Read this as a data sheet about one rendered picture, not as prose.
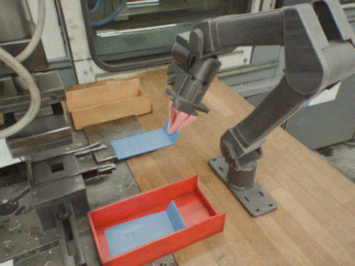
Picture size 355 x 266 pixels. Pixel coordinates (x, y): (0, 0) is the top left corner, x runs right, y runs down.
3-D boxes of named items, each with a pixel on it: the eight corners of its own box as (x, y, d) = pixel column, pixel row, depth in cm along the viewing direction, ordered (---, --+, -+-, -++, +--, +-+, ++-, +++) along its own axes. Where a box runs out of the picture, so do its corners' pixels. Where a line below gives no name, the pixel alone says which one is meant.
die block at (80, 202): (91, 214, 69) (86, 191, 64) (42, 232, 66) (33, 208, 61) (74, 159, 83) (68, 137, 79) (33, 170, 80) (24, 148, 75)
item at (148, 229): (185, 234, 64) (186, 225, 62) (111, 261, 60) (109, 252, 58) (172, 209, 69) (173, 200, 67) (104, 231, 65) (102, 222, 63)
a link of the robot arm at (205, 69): (179, 71, 72) (193, 42, 70) (194, 76, 76) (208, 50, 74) (198, 85, 68) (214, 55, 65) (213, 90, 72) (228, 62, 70)
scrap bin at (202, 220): (223, 231, 65) (226, 213, 62) (106, 282, 57) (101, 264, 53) (196, 192, 74) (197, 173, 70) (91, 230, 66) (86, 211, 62)
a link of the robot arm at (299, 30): (183, 23, 65) (325, 1, 40) (217, 15, 69) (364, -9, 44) (193, 82, 69) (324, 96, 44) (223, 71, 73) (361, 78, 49)
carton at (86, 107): (152, 114, 102) (151, 93, 97) (75, 134, 94) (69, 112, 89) (139, 96, 111) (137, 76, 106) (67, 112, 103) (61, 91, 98)
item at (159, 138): (179, 142, 75) (179, 133, 73) (118, 159, 70) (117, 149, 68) (168, 128, 80) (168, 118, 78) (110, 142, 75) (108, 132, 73)
